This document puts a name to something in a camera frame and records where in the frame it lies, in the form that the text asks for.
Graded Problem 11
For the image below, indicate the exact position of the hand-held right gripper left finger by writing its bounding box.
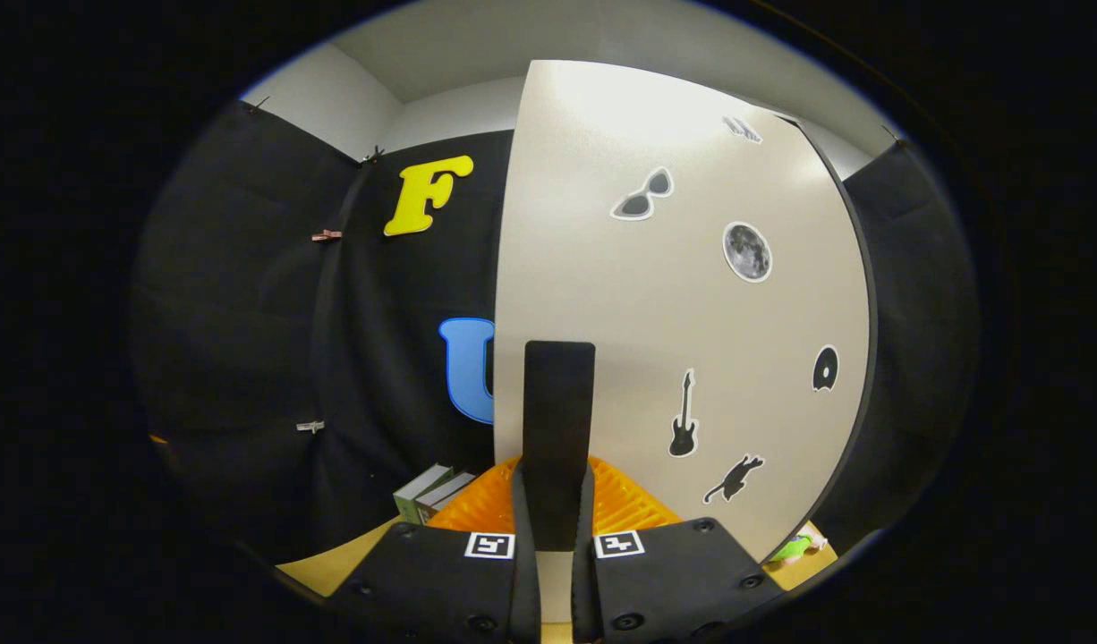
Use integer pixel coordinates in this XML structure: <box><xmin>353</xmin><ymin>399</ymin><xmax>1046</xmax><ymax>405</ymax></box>
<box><xmin>320</xmin><ymin>456</ymin><xmax>542</xmax><ymax>644</ymax></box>

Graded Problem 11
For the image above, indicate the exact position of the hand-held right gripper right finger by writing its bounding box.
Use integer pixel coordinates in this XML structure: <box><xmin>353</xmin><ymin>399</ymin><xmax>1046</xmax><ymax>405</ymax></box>
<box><xmin>571</xmin><ymin>456</ymin><xmax>787</xmax><ymax>644</ymax></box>

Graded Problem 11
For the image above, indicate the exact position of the black door handle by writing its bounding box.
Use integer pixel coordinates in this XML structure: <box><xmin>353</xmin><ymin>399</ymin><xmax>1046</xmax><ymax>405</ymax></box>
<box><xmin>522</xmin><ymin>340</ymin><xmax>597</xmax><ymax>553</ymax></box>

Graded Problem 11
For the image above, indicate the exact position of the beige cabinet door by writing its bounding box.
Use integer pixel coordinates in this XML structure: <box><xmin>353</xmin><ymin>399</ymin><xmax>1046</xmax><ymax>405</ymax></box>
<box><xmin>493</xmin><ymin>60</ymin><xmax>864</xmax><ymax>564</ymax></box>

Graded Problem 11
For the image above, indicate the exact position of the brown book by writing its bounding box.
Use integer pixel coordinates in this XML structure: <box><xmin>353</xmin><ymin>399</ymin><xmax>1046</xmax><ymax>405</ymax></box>
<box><xmin>414</xmin><ymin>471</ymin><xmax>478</xmax><ymax>524</ymax></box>

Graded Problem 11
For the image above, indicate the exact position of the green book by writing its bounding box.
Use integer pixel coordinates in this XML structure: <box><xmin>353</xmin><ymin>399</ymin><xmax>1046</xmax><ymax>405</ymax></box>
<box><xmin>392</xmin><ymin>463</ymin><xmax>455</xmax><ymax>525</ymax></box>

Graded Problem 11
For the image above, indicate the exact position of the green white plush toy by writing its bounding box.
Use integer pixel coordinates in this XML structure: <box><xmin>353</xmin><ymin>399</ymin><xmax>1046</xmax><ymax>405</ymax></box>
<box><xmin>768</xmin><ymin>528</ymin><xmax>829</xmax><ymax>566</ymax></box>

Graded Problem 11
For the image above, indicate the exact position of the black backdrop cloth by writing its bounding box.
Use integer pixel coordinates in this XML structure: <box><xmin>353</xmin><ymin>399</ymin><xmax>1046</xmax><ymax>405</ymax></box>
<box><xmin>128</xmin><ymin>98</ymin><xmax>979</xmax><ymax>564</ymax></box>

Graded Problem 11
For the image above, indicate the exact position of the row of black cloth clips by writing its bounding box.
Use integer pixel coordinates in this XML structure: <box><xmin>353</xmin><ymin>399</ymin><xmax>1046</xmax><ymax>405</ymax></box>
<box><xmin>247</xmin><ymin>97</ymin><xmax>912</xmax><ymax>166</ymax></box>

